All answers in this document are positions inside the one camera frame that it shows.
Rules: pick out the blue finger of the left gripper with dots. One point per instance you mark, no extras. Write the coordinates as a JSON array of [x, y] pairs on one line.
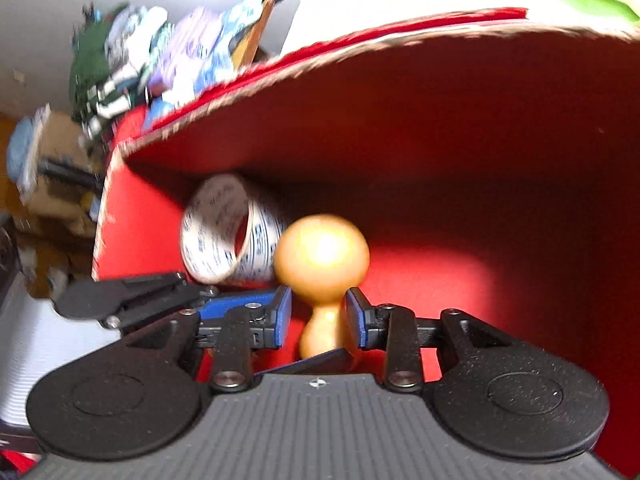
[[217, 307]]

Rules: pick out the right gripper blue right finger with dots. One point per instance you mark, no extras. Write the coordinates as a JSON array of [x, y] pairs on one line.
[[390, 328]]

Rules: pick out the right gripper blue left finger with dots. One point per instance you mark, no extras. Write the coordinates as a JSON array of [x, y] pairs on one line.
[[243, 330]]

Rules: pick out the wooden gourd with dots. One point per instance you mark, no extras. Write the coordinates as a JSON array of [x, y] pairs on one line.
[[321, 257]]

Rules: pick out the roll of printed tape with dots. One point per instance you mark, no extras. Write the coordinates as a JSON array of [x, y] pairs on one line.
[[229, 233]]

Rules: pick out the cardboard box with items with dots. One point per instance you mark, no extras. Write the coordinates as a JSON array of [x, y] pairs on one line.
[[59, 175]]

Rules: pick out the red cardboard box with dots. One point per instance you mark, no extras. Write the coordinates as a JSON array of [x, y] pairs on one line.
[[492, 164]]

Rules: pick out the blue checkered cloth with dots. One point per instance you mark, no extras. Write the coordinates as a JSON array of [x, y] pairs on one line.
[[236, 23]]

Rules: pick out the pile of folded clothes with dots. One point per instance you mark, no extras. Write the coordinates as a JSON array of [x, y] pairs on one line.
[[113, 57]]

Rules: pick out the light green frog plush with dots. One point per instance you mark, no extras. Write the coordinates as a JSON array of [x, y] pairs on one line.
[[605, 9]]

